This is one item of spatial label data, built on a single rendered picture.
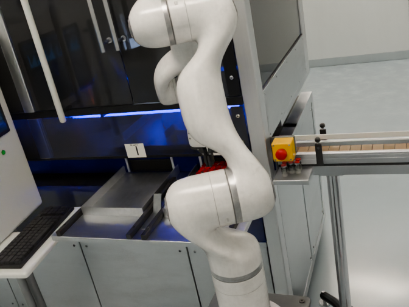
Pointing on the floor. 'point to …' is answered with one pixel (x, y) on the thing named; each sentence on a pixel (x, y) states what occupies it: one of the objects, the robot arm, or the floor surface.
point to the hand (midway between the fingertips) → (209, 159)
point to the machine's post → (260, 140)
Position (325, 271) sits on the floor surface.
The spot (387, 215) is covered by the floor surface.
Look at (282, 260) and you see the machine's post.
